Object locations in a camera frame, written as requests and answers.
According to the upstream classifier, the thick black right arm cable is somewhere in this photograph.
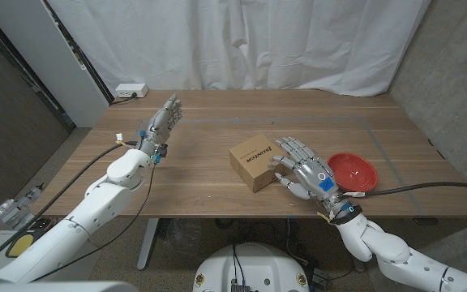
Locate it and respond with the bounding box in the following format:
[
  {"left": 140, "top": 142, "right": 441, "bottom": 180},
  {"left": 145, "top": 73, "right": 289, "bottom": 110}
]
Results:
[{"left": 341, "top": 182, "right": 467, "bottom": 200}]

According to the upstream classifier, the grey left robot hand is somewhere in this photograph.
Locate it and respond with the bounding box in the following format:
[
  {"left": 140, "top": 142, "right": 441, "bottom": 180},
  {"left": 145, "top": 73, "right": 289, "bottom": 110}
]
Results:
[{"left": 138, "top": 93, "right": 183, "bottom": 151}]

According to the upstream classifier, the red bowl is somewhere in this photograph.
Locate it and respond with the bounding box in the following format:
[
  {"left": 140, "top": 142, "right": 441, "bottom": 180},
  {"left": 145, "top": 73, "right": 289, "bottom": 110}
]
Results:
[{"left": 326, "top": 152, "right": 379, "bottom": 193}]

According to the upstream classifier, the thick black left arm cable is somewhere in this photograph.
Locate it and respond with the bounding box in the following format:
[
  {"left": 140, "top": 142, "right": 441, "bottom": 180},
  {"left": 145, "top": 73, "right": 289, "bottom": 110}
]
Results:
[{"left": 0, "top": 140, "right": 139, "bottom": 275}]

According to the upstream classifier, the brown cardboard box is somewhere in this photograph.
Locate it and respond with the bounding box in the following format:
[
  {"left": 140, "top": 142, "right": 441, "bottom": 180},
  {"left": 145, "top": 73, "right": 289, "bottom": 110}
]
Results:
[{"left": 228, "top": 133, "right": 290, "bottom": 194}]

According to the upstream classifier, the small grey floor box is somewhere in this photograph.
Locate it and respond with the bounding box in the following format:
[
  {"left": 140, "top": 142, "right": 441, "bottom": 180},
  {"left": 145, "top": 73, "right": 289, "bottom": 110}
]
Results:
[{"left": 311, "top": 267, "right": 330, "bottom": 290}]

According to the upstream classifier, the black floor cable bundle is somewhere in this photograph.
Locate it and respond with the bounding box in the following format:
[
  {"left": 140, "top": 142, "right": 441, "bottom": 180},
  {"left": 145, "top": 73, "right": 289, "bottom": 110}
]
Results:
[{"left": 212, "top": 218, "right": 311, "bottom": 264}]

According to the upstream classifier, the thin black cable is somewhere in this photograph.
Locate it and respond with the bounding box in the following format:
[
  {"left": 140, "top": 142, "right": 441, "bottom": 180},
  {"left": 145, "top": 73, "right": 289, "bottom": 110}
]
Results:
[{"left": 30, "top": 160, "right": 156, "bottom": 283}]

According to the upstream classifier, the yellow and black pedal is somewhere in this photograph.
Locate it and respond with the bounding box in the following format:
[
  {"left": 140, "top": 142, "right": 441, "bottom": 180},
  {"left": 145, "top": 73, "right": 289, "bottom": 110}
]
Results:
[{"left": 5, "top": 233, "right": 36, "bottom": 259}]

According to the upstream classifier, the white cabinet panel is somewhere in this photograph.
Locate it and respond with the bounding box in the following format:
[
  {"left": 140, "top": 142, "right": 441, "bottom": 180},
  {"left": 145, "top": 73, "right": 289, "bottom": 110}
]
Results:
[{"left": 0, "top": 0, "right": 111, "bottom": 129}]

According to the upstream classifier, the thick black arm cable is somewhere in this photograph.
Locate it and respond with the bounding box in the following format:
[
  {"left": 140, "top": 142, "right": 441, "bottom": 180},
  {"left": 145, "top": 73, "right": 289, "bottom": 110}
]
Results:
[
  {"left": 341, "top": 182, "right": 467, "bottom": 200},
  {"left": 0, "top": 140, "right": 139, "bottom": 275}
]

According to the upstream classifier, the white power strip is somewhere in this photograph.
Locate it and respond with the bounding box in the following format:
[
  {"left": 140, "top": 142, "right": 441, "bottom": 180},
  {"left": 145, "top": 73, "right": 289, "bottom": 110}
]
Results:
[{"left": 114, "top": 83, "right": 150, "bottom": 99}]

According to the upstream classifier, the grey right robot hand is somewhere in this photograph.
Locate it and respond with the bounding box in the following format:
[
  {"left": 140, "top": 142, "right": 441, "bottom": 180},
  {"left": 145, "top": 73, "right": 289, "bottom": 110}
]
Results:
[{"left": 268, "top": 136, "right": 342, "bottom": 202}]

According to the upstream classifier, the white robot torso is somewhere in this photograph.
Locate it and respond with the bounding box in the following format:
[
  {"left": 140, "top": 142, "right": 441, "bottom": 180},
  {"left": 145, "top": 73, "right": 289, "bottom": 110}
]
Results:
[{"left": 192, "top": 242, "right": 311, "bottom": 292}]

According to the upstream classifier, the white curtain backdrop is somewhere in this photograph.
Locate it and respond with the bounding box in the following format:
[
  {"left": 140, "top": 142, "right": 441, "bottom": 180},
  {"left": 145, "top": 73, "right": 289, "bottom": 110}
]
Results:
[{"left": 46, "top": 0, "right": 431, "bottom": 97}]

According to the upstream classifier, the white robot shoulder shell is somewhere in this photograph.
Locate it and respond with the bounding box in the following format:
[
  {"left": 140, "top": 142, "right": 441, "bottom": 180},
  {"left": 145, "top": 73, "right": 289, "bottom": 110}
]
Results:
[{"left": 0, "top": 281, "right": 139, "bottom": 292}]

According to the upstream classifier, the black power strip cord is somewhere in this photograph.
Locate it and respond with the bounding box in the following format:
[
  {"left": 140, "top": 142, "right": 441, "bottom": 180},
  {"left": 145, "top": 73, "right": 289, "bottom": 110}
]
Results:
[{"left": 109, "top": 93, "right": 138, "bottom": 106}]

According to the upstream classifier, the clear plastic tool clutter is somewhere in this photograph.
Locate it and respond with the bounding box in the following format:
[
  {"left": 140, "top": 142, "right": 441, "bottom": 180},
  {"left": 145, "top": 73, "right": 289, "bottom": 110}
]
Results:
[{"left": 0, "top": 184, "right": 46, "bottom": 229}]

